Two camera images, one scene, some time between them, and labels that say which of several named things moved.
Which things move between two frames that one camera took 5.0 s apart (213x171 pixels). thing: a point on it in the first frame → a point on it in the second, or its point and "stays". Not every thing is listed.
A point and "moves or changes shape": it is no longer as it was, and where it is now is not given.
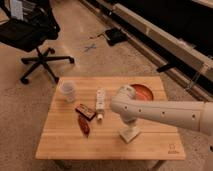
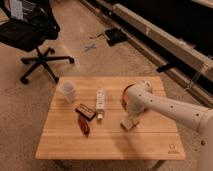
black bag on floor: x=115 y=36 stays
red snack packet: x=84 y=125 stays
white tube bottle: x=100 y=103 stays
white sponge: x=129 y=133 moves or changes shape
